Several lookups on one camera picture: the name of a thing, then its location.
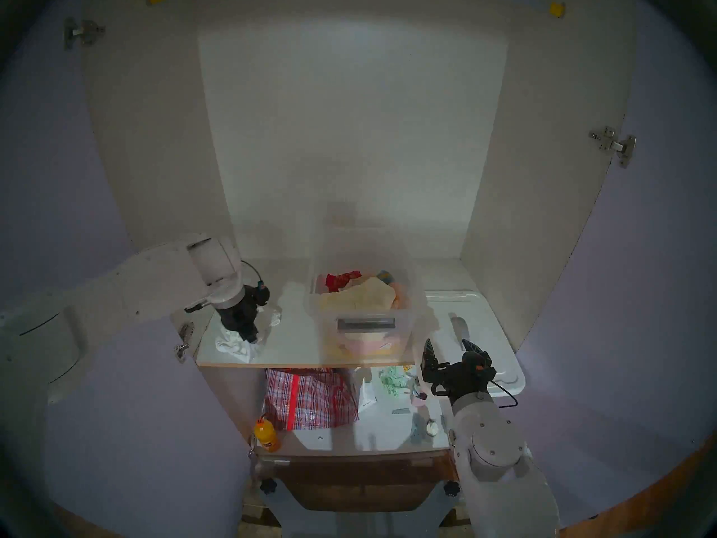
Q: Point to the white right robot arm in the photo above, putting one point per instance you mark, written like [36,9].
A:
[493,447]

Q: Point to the grey robot base stand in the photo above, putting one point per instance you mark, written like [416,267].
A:
[358,523]

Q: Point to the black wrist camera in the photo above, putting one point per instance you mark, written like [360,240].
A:
[262,295]
[480,366]

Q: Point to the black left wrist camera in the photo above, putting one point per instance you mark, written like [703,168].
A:
[262,295]

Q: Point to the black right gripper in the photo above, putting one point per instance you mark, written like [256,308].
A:
[456,379]

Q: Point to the white paper bag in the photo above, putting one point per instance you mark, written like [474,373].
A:
[366,397]

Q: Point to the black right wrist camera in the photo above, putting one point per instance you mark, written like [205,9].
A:
[480,366]

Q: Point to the orange juice bottle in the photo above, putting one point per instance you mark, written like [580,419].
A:
[266,433]

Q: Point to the blue yellow clothing item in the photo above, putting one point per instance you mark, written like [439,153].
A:
[385,276]

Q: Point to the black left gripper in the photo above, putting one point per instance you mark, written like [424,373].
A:
[238,312]

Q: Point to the small steel door hinge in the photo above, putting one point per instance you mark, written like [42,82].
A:
[252,447]

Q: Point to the white wooden wardrobe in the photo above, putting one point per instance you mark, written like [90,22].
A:
[347,122]

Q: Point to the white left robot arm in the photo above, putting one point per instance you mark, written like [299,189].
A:
[140,279]

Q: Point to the brown wooden drawer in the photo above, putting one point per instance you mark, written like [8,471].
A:
[364,481]

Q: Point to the white clothing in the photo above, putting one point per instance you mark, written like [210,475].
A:
[232,347]

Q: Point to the green patterned cloth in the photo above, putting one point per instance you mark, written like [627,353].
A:
[395,381]

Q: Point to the red plaid woven bag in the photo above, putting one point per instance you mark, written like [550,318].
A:
[311,399]

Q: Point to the cream clothing item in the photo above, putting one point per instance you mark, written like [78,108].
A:
[364,296]

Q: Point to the red clothing item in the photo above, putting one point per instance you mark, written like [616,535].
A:
[336,281]

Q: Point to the lilac wardrobe door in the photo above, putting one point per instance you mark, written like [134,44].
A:
[112,441]
[644,318]

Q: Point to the black star knob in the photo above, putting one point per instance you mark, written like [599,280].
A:
[268,486]
[451,489]

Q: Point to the clear plastic storage bin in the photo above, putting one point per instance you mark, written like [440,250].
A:
[322,325]

